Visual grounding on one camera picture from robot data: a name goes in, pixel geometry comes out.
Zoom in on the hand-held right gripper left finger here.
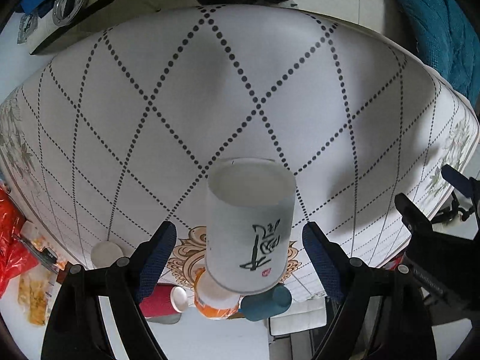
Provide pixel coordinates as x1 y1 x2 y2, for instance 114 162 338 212
40 220 178 360

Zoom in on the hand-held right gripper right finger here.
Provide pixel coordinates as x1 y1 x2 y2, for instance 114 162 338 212
302 222 437 360

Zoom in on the white paper cup black print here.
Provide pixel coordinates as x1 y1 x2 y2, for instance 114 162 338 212
204 157 298 296

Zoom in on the red paper cup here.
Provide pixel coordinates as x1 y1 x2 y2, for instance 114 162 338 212
139 284 190 319

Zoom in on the small plain white paper cup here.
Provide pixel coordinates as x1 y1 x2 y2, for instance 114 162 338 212
91 242 124 269

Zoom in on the orange paper cup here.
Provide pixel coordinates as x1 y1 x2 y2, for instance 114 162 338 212
193 268 241 320

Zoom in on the teal paper cup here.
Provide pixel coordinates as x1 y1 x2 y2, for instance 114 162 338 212
240 284 293 322

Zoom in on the white dotted tablecloth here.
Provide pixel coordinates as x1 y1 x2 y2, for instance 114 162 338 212
0 3 480 308

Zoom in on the clear yellow snack packet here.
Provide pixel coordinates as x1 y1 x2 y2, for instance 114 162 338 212
17 270 57 325

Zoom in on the red plastic bag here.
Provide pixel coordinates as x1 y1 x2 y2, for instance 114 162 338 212
0 185 40 299

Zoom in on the white box with black edge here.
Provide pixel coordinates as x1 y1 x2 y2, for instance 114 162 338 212
29 0 122 56

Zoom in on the teal quilted blanket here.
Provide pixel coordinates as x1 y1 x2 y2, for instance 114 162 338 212
384 0 480 109

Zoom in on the round metal disc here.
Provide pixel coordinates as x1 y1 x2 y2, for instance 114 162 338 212
52 0 94 27

